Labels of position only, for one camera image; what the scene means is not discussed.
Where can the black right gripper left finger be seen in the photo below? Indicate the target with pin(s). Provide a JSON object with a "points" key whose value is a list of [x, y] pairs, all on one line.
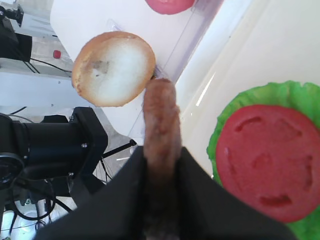
{"points": [[114, 213]]}

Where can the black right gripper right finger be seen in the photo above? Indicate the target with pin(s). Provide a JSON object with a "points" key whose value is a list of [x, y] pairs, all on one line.
{"points": [[209, 212]]}

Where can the brown meat patty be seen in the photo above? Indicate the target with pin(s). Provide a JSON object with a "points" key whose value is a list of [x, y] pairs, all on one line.
{"points": [[161, 149]]}

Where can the tomato slice on tray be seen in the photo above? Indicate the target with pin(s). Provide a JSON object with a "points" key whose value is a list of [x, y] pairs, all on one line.
{"points": [[268, 156]]}

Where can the lettuce leaf on tray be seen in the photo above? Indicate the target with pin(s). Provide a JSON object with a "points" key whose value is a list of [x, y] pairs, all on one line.
{"points": [[304, 98]]}

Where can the tomato slice in holder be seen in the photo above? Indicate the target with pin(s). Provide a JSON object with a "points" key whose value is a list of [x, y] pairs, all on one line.
{"points": [[170, 7]]}

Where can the front bun half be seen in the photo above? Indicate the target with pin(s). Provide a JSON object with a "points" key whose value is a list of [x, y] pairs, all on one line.
{"points": [[113, 68]]}

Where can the red emergency stop button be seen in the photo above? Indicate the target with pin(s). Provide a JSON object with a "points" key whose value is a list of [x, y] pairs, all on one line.
{"points": [[56, 54]]}

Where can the clear bun holder rail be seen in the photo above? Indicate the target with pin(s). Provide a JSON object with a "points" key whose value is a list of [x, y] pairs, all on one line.
{"points": [[173, 38]]}

